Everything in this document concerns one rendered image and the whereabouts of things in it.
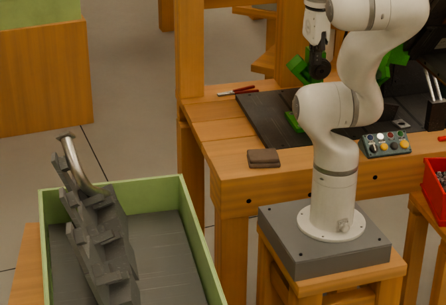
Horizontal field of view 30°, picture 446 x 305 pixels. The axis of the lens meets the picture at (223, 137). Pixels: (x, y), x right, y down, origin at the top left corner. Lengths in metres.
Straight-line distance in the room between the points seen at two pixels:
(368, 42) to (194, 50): 1.17
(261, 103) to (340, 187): 0.84
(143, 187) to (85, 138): 2.22
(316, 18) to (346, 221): 0.55
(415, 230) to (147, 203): 0.88
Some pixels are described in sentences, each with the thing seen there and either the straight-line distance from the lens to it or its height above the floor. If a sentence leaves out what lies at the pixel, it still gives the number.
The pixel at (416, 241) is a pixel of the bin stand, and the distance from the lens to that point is 2.79.
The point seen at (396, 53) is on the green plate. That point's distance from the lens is 2.83.
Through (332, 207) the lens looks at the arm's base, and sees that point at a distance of 2.24.
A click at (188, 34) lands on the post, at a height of 1.13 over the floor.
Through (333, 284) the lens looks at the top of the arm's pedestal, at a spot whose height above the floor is 0.84.
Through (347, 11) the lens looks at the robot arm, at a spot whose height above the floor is 1.62.
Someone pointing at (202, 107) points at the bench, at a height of 0.88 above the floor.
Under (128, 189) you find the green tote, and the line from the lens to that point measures 2.43.
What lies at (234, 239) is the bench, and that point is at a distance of 2.67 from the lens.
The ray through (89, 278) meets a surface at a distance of 1.95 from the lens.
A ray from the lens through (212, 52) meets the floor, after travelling 5.66.
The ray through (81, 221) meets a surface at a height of 1.05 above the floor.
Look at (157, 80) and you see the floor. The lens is 5.27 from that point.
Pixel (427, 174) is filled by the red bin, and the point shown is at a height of 0.88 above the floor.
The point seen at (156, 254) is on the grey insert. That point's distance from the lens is 2.31.
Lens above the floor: 2.24
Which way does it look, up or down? 29 degrees down
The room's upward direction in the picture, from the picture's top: 1 degrees clockwise
